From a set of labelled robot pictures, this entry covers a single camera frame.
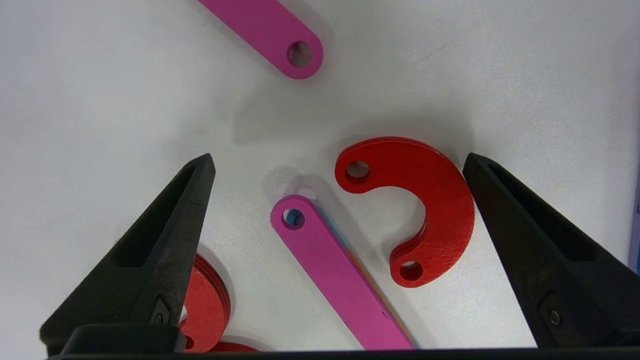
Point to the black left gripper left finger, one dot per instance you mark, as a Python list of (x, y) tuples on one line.
[(145, 285)]

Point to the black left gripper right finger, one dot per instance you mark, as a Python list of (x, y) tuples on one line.
[(560, 275)]

